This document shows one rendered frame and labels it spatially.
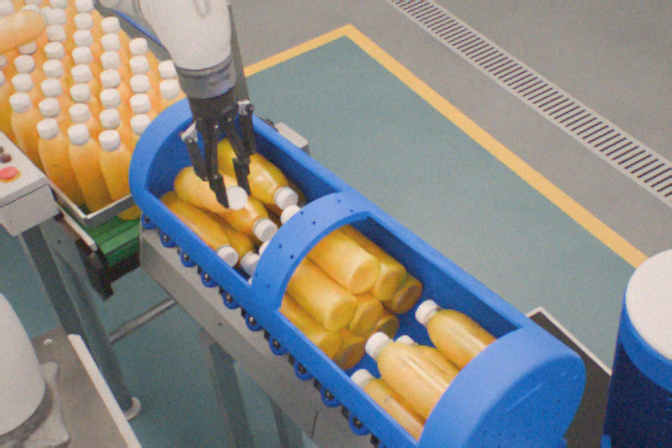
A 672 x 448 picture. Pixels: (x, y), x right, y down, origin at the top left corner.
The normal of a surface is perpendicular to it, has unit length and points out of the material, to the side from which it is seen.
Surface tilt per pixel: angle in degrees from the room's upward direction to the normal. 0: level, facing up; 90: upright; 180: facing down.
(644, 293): 0
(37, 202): 90
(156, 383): 0
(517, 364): 1
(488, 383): 17
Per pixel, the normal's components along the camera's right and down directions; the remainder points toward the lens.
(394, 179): -0.09, -0.72
